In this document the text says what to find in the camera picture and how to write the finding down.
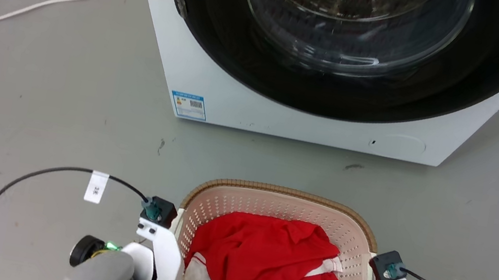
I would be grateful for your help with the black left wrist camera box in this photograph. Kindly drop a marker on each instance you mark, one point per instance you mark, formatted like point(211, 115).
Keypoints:
point(159, 210)

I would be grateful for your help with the black round washer door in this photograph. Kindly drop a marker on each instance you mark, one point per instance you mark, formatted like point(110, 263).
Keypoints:
point(251, 67)

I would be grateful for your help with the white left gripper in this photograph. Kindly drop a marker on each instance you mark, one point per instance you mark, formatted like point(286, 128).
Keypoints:
point(166, 260)

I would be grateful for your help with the beige perforated laundry basket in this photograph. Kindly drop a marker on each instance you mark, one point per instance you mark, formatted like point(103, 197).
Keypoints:
point(354, 238)

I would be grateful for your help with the blue energy label sticker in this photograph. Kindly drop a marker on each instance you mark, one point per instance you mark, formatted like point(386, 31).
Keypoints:
point(189, 105)

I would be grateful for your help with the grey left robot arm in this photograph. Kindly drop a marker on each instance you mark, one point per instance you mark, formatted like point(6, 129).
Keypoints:
point(100, 273)

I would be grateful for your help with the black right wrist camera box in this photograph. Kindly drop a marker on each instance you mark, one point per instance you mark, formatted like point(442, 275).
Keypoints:
point(387, 267)

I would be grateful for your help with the white washing machine body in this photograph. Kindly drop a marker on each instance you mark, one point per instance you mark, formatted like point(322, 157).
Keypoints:
point(312, 127)

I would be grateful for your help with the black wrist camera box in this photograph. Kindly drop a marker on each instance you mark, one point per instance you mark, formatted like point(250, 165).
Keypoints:
point(387, 267)
point(159, 210)

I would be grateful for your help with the red and white garment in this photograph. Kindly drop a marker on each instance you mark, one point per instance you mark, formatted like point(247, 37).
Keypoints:
point(260, 258)

